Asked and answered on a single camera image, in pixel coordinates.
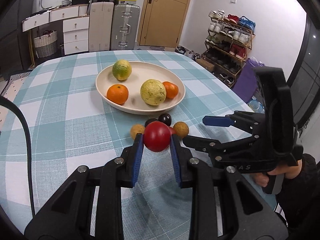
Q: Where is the brown longan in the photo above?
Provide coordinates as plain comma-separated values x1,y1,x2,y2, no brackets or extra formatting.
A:
173,121,189,139
130,124,145,140

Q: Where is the dark plum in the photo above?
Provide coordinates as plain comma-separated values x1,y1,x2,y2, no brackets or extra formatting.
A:
144,118,158,127
158,113,172,126

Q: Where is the large red tomato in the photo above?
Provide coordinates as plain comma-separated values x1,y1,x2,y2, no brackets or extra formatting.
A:
143,121,171,152

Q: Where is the small red tomato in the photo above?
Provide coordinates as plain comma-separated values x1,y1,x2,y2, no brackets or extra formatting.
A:
168,126,176,135

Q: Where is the person's right hand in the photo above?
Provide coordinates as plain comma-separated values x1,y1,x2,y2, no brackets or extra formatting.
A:
251,160,302,187

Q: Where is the purple bag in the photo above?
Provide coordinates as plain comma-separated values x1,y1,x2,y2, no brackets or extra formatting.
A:
232,57,264,103

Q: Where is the orange mandarin right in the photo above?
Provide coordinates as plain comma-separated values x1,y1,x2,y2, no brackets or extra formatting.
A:
163,81,179,99

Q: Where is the orange mandarin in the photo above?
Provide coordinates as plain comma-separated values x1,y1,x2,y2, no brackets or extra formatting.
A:
106,84,129,105
163,81,179,99

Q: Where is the yellow guava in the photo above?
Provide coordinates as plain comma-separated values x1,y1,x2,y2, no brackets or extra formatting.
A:
140,79,167,106

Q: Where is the wooden shoe rack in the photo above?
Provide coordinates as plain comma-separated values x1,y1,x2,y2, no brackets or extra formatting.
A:
199,15,255,88

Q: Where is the teal checked tablecloth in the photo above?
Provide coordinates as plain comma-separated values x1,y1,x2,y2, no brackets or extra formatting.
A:
14,50,249,239

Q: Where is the cream oval plate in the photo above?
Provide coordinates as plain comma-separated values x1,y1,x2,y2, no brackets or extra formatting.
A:
95,61,185,115

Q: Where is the orange mandarin left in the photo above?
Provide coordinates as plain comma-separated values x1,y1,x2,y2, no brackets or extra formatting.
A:
106,84,129,105

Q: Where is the green yellow citrus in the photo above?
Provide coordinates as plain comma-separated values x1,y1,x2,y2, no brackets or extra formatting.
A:
112,59,132,81

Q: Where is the wooden door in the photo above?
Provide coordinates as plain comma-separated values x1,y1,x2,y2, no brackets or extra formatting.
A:
138,0,190,48

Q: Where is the silver suitcase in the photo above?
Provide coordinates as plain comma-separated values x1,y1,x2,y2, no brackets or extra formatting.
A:
110,4,140,50

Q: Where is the beige suitcase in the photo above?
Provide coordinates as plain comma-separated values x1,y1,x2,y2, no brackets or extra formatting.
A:
88,2,114,52

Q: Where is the woven laundry basket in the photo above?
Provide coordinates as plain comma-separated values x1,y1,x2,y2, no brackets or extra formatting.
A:
34,30,57,58

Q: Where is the yellow box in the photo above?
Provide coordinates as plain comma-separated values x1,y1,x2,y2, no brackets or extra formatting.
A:
118,0,137,4

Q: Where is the white drawer cabinet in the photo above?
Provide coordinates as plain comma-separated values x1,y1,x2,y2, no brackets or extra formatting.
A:
22,4,89,55

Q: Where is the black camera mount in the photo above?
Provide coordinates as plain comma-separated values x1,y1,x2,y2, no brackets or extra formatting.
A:
254,67,303,166

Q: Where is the black cable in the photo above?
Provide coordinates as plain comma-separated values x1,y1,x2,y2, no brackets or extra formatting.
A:
0,96,36,218

